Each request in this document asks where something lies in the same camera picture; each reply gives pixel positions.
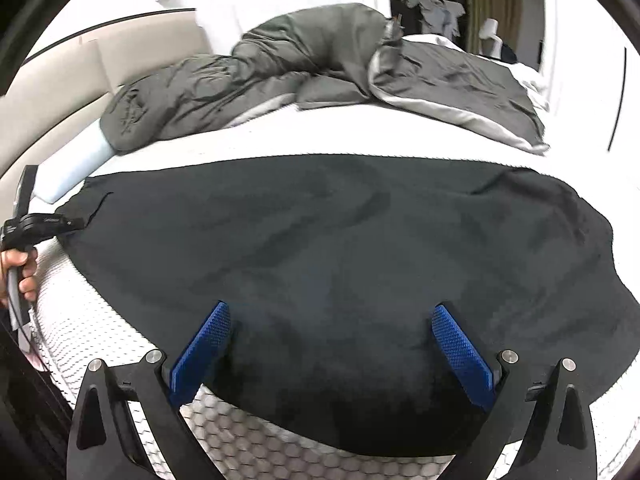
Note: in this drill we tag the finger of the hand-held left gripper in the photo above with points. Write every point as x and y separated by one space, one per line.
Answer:
57 222
26 190

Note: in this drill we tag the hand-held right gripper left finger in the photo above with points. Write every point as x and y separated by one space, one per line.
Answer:
200 350

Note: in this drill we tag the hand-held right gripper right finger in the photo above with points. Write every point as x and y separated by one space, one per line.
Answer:
460 355

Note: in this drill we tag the black pants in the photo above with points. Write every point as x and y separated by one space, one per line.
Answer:
325 240

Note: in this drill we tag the person's left hand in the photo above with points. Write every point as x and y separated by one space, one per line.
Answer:
29 286

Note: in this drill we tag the light blue pillow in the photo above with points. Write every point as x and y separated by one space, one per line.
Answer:
75 165

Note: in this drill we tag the beige headboard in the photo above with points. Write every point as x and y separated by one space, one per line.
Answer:
60 85

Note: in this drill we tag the white honeycomb mattress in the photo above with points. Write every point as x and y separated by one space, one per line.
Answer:
350 130

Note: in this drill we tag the grey duvet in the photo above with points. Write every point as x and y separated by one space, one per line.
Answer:
320 45

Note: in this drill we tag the white wardrobe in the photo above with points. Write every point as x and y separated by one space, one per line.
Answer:
575 60

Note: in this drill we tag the white lamp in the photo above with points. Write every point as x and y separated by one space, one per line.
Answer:
490 27

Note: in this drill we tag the hanging grey clothes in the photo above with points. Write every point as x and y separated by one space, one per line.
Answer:
435 12

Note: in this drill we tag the olive curtain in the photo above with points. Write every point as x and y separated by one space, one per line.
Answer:
495 0

